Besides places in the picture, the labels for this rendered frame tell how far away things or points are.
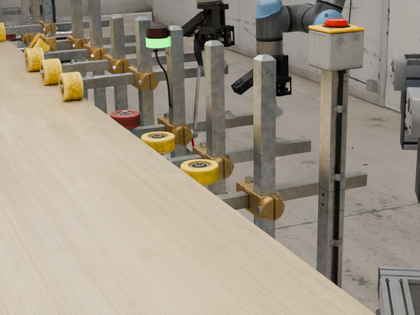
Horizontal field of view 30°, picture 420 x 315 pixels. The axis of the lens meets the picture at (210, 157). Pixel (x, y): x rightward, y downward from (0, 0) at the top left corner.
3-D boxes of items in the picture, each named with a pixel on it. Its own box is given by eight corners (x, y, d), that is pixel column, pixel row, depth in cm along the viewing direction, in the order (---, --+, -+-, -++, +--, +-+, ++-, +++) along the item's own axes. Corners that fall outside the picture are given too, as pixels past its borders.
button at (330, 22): (339, 27, 135) (339, 17, 135) (352, 30, 132) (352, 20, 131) (319, 29, 134) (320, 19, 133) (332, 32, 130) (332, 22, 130)
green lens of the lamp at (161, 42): (164, 43, 205) (164, 35, 205) (172, 46, 200) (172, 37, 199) (142, 45, 203) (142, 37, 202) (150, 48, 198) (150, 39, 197)
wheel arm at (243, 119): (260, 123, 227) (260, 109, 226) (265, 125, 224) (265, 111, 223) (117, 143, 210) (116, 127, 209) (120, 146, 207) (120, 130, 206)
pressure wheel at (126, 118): (136, 147, 215) (134, 106, 212) (145, 154, 208) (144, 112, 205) (108, 150, 212) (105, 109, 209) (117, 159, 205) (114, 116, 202)
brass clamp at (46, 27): (51, 31, 348) (50, 19, 347) (59, 35, 336) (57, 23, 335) (37, 32, 346) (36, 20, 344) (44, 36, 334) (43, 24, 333)
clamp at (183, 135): (174, 132, 220) (174, 115, 218) (192, 144, 208) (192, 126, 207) (155, 135, 218) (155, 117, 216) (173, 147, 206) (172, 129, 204)
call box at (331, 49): (340, 65, 139) (342, 22, 137) (363, 72, 133) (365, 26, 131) (307, 69, 137) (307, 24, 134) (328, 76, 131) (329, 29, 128)
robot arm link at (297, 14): (331, 33, 217) (295, 36, 213) (312, 28, 227) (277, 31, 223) (331, 4, 215) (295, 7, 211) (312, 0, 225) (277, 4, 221)
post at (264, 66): (267, 265, 175) (268, 52, 160) (275, 272, 172) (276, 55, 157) (253, 269, 173) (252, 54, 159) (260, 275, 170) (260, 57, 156)
